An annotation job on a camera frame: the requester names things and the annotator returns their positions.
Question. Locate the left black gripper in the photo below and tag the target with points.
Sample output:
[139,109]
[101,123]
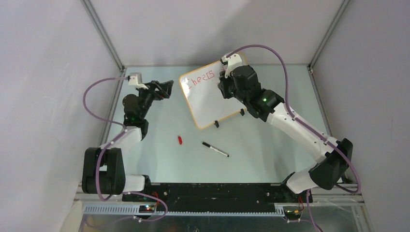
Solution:
[164,88]

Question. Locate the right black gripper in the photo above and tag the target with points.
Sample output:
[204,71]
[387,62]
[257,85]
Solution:
[224,83]

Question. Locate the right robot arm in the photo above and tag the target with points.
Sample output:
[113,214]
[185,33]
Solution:
[332,156]

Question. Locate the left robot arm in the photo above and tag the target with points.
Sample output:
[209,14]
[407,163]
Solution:
[104,169]

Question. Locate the yellow-framed whiteboard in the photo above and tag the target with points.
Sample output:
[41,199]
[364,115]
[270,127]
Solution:
[205,101]

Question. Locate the black capped marker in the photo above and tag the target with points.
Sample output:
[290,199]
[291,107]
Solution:
[215,149]

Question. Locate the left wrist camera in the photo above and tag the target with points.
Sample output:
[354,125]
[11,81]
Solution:
[135,80]

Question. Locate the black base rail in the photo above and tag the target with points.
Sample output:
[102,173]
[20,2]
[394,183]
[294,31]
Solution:
[224,198]

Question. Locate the aluminium frame front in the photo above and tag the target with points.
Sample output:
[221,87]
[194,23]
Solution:
[146,205]

